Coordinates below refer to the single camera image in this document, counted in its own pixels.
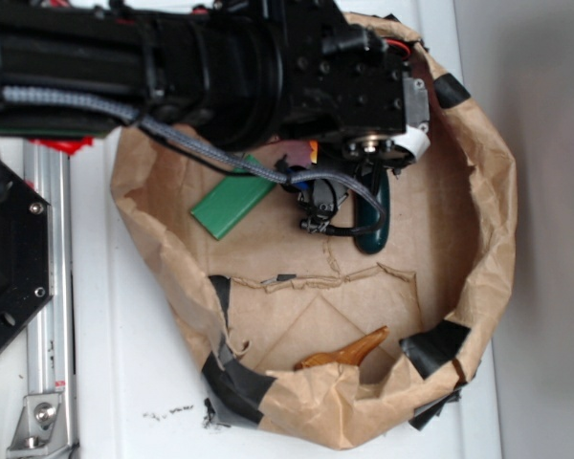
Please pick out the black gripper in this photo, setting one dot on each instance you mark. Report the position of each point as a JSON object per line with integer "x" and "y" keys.
{"x": 351, "y": 89}

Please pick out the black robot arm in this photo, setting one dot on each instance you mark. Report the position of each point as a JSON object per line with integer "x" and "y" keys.
{"x": 238, "y": 74}

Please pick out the green rectangular block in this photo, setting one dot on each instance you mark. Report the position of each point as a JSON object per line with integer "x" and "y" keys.
{"x": 232, "y": 199}

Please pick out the brown paper bag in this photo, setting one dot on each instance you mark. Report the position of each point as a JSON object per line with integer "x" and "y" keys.
{"x": 266, "y": 296}

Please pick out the amber brown horn-shaped toy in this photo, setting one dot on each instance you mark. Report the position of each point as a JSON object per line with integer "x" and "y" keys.
{"x": 352, "y": 354}

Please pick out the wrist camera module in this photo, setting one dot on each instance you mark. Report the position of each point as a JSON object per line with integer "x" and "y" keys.
{"x": 320, "y": 199}

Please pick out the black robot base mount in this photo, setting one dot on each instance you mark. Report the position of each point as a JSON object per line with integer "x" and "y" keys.
{"x": 25, "y": 285}

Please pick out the aluminium extrusion rail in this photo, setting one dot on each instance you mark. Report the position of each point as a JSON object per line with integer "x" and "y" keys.
{"x": 47, "y": 426}

